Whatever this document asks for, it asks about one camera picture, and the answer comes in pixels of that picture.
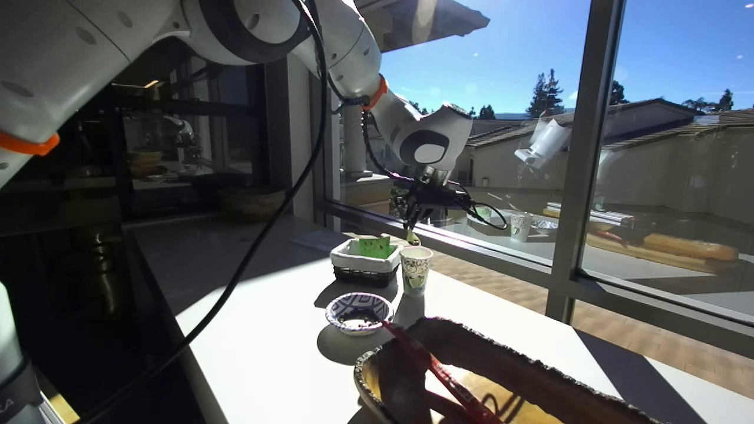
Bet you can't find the dark woven basket white liner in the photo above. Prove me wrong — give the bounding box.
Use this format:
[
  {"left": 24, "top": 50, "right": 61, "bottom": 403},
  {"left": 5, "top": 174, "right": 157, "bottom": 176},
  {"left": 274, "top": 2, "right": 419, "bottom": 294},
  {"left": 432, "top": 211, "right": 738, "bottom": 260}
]
[{"left": 328, "top": 231, "right": 403, "bottom": 288}]

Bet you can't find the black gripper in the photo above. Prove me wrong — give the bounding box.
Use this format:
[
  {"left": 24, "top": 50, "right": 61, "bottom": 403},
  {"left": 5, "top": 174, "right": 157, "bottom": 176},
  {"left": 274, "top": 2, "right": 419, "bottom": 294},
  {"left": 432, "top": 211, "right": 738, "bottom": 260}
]
[{"left": 389, "top": 172, "right": 477, "bottom": 235}]

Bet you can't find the blue patterned paper bowl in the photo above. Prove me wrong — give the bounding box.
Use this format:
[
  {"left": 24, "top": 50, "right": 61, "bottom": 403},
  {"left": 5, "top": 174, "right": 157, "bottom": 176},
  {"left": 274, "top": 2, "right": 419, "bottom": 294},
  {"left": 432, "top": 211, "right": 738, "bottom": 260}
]
[{"left": 323, "top": 289, "right": 394, "bottom": 340}]

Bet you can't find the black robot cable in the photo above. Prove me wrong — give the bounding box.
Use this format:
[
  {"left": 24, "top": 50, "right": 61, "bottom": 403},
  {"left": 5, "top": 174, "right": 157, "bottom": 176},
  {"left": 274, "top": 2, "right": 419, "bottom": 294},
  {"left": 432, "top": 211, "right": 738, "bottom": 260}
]
[{"left": 75, "top": 0, "right": 334, "bottom": 424}]

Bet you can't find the brown wooden tray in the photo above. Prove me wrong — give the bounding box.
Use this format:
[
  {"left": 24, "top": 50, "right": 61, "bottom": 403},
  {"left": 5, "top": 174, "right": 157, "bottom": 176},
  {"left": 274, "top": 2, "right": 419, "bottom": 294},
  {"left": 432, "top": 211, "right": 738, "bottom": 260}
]
[{"left": 352, "top": 313, "right": 654, "bottom": 424}]

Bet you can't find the coffee print paper cup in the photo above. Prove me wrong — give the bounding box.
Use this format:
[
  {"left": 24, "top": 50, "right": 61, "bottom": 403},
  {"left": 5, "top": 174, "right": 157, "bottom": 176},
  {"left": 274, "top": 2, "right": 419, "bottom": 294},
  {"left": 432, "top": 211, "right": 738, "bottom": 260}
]
[{"left": 398, "top": 242, "right": 436, "bottom": 300}]

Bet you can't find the window frame post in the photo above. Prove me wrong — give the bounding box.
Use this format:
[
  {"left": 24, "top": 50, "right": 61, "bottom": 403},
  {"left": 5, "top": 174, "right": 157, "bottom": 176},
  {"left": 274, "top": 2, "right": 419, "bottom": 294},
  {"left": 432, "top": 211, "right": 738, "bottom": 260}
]
[{"left": 544, "top": 0, "right": 631, "bottom": 324}]

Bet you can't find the green packet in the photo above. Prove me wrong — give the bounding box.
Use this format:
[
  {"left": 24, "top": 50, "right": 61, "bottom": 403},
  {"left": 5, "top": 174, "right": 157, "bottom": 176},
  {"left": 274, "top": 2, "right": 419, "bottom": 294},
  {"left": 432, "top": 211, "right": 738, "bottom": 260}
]
[{"left": 343, "top": 234, "right": 401, "bottom": 262}]

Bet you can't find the red stick packet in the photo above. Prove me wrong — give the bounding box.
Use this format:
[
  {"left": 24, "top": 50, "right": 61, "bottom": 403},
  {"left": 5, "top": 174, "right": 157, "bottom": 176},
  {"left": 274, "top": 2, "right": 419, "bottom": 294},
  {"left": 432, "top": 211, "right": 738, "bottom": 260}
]
[{"left": 382, "top": 317, "right": 506, "bottom": 424}]

